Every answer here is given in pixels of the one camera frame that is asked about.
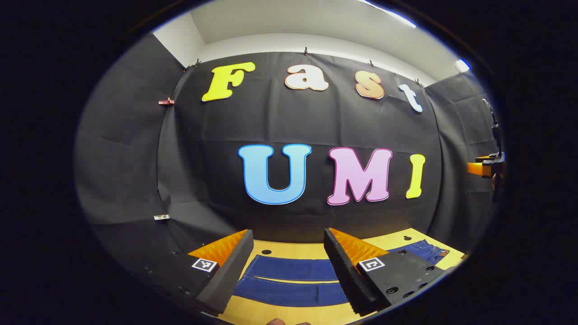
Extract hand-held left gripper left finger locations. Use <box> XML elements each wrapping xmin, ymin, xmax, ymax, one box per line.
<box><xmin>144</xmin><ymin>229</ymin><xmax>254</xmax><ymax>316</ymax></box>

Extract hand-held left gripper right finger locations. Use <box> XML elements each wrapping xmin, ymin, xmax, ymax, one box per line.
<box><xmin>323</xmin><ymin>228</ymin><xmax>452</xmax><ymax>316</ymax></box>

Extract blue jeans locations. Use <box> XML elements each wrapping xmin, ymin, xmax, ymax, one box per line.
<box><xmin>233</xmin><ymin>240</ymin><xmax>450</xmax><ymax>307</ymax></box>

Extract black backdrop cloth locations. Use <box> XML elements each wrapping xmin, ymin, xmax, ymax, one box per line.
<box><xmin>75</xmin><ymin>34</ymin><xmax>504</xmax><ymax>271</ymax></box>

